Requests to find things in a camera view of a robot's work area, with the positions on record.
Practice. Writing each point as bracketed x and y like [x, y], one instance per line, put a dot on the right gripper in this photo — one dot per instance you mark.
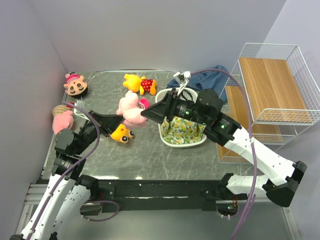
[166, 107]

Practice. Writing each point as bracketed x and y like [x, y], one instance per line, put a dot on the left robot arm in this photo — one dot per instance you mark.
[68, 189]

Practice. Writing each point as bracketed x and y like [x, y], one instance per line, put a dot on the black-haired doll pink striped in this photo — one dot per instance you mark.
[144, 103]

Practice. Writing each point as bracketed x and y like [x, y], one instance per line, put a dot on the yellow plush face-down red dress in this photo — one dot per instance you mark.
[140, 85]

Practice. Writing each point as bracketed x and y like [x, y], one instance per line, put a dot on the white plastic basket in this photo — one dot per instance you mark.
[160, 95]

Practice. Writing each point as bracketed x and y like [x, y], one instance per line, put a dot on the pink plush striped shirt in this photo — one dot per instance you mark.
[128, 108]
[62, 118]

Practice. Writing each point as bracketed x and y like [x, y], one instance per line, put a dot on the white wire wooden shelf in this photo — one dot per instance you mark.
[272, 92]

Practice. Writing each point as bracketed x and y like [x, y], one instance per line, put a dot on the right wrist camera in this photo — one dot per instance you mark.
[183, 79]

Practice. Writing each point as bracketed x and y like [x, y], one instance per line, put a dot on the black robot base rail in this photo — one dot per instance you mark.
[146, 195]

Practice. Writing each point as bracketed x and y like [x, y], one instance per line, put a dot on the lemon print cloth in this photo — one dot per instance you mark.
[181, 132]

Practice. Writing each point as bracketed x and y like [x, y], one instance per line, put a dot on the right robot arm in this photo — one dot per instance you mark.
[281, 177]

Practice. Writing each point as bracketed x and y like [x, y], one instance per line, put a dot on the blue checked cloth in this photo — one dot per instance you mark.
[209, 80]

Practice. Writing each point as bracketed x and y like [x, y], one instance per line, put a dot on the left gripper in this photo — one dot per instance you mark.
[111, 122]

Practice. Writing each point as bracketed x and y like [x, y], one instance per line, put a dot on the yellow plush red dotted dress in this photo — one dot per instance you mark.
[122, 134]

